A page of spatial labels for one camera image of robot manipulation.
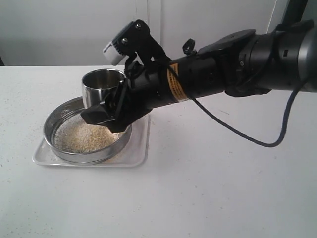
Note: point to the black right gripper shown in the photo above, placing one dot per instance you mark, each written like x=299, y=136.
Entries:
x=139, y=93

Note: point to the stainless steel cup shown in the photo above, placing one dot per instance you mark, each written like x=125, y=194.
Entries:
x=97, y=83

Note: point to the beige sand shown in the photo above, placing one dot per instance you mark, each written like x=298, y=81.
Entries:
x=82, y=138

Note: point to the round steel mesh sieve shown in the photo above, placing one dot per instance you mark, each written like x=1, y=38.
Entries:
x=70, y=112

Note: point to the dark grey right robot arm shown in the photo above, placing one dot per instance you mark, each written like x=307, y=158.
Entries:
x=241, y=64

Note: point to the white rectangular plastic tray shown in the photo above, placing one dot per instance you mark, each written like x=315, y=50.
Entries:
x=132, y=155

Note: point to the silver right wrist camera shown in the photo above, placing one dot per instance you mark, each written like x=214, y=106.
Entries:
x=112, y=51

